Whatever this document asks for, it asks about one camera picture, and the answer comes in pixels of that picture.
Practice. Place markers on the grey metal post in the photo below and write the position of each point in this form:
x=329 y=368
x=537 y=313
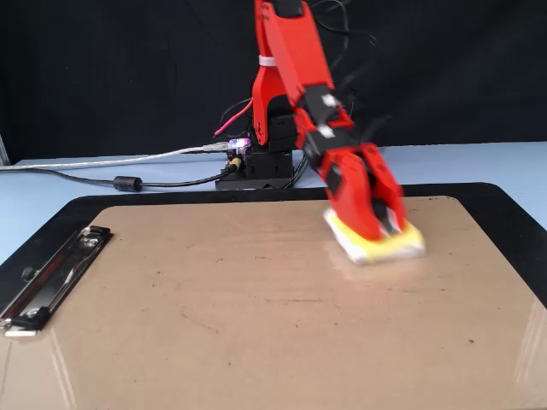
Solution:
x=3 y=151

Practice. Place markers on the yellow sponge with black knob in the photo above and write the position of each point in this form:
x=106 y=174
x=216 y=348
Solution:
x=397 y=247

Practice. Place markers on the black backdrop cloth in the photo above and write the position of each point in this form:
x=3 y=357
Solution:
x=85 y=64

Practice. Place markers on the controller circuit board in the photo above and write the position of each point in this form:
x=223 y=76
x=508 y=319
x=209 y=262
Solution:
x=239 y=144

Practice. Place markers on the metal clipboard clip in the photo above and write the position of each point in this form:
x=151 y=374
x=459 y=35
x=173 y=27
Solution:
x=51 y=282

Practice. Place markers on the brown clipboard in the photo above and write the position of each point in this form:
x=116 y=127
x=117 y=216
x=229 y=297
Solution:
x=273 y=341

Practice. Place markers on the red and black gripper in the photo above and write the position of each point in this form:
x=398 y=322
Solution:
x=316 y=143

